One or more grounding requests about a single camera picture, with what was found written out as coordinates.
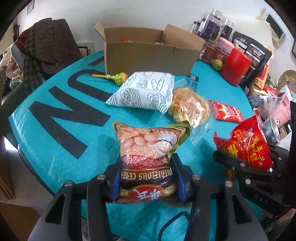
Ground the large red snack bag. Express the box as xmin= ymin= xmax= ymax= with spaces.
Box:
xmin=213 ymin=116 xmax=273 ymax=171

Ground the cereal snack bag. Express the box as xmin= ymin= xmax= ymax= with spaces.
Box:
xmin=113 ymin=121 xmax=191 ymax=204

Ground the red green packet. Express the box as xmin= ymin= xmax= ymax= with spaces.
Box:
xmin=208 ymin=100 xmax=244 ymax=123

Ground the waffle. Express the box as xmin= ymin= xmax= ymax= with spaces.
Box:
xmin=168 ymin=78 xmax=214 ymax=145

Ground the white patterned bread bag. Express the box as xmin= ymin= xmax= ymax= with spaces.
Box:
xmin=106 ymin=71 xmax=175 ymax=114

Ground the yellow green lollipop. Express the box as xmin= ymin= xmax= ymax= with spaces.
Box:
xmin=92 ymin=72 xmax=128 ymax=86

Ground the person's right hand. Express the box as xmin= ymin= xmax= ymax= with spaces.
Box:
xmin=261 ymin=208 xmax=295 ymax=224

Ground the teal bubble table mat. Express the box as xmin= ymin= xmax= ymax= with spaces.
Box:
xmin=9 ymin=51 xmax=253 ymax=240

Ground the red plastic canister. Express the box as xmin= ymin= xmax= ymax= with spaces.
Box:
xmin=221 ymin=48 xmax=252 ymax=86

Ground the yellow green lemon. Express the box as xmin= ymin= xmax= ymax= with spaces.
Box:
xmin=212 ymin=59 xmax=224 ymax=71

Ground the black coffee pouch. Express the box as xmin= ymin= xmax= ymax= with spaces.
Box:
xmin=232 ymin=31 xmax=272 ymax=89

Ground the brown spice jar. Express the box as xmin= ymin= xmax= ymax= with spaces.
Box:
xmin=202 ymin=42 xmax=217 ymax=64

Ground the pink lidded jar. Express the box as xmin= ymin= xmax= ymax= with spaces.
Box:
xmin=212 ymin=37 xmax=234 ymax=64

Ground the open cardboard box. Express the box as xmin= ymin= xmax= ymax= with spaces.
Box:
xmin=95 ymin=23 xmax=205 ymax=75

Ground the green plaid shirt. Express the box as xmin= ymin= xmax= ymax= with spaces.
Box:
xmin=23 ymin=27 xmax=43 ymax=95

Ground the dark blue label jar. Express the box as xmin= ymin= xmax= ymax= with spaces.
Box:
xmin=199 ymin=15 xmax=225 ymax=44

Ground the brown jacket on chair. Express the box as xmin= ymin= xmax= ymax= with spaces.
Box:
xmin=25 ymin=18 xmax=83 ymax=75

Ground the clear jar red label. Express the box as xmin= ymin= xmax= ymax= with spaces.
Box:
xmin=211 ymin=9 xmax=223 ymax=20

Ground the pile of laundry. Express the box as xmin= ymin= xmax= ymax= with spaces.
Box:
xmin=1 ymin=46 xmax=23 ymax=83

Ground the framed wall picture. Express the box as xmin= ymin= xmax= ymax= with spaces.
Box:
xmin=27 ymin=0 xmax=35 ymax=15

